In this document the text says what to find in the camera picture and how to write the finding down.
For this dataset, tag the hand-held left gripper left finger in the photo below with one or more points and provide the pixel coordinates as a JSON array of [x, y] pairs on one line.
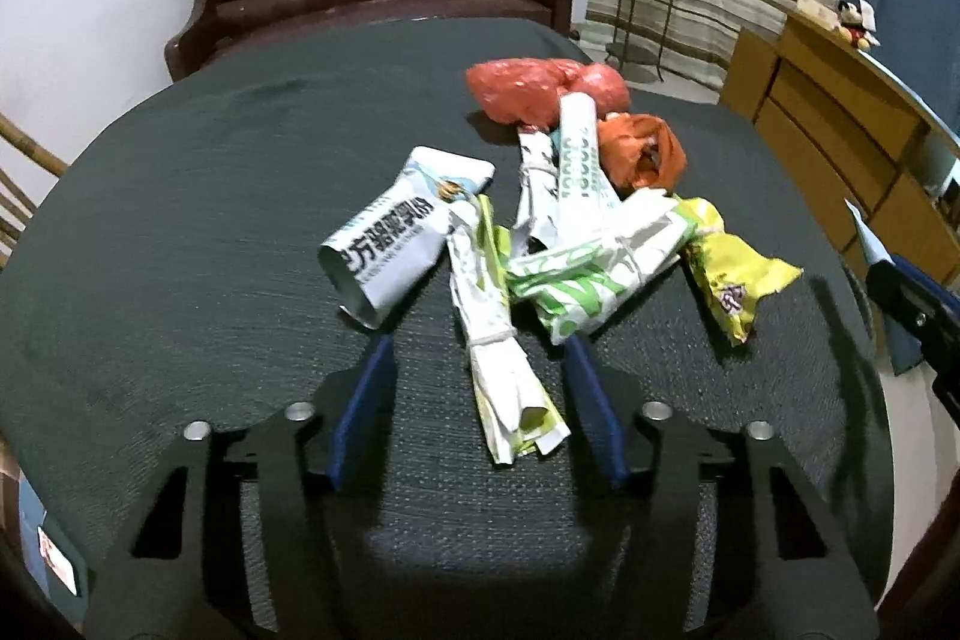
[[360, 411]]

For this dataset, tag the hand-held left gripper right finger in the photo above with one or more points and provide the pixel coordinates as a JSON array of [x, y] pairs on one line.
[[594, 415]]

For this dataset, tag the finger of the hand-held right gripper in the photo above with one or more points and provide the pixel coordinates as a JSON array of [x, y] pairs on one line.
[[948, 396], [911, 302]]

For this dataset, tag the white teal packet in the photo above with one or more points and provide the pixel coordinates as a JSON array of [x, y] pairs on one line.
[[390, 235]]

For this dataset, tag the thin white tube packet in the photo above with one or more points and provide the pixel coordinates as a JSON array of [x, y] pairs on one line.
[[581, 160]]

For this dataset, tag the green white folded wrapper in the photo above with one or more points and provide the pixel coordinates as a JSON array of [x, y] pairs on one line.
[[577, 291]]

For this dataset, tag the yellow snack wrapper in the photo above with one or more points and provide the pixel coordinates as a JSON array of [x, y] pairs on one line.
[[724, 287]]

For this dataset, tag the wooden cabinet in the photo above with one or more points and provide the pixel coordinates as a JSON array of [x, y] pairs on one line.
[[825, 108]]

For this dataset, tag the dark green tablecloth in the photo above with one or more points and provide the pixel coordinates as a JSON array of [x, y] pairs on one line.
[[187, 235]]

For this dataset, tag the orange plastic bag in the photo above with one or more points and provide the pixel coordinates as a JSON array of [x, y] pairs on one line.
[[622, 149]]

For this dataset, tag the mouse plush toy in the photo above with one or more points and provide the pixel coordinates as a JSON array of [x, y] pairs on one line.
[[855, 25]]

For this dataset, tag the beige box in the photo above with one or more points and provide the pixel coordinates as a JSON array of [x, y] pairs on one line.
[[817, 10]]

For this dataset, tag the red white small object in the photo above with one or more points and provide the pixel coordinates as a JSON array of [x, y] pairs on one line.
[[58, 557]]

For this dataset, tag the red plastic bag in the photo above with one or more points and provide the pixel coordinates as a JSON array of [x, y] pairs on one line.
[[525, 85]]

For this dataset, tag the bamboo chair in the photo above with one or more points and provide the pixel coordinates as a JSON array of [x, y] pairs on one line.
[[34, 156]]

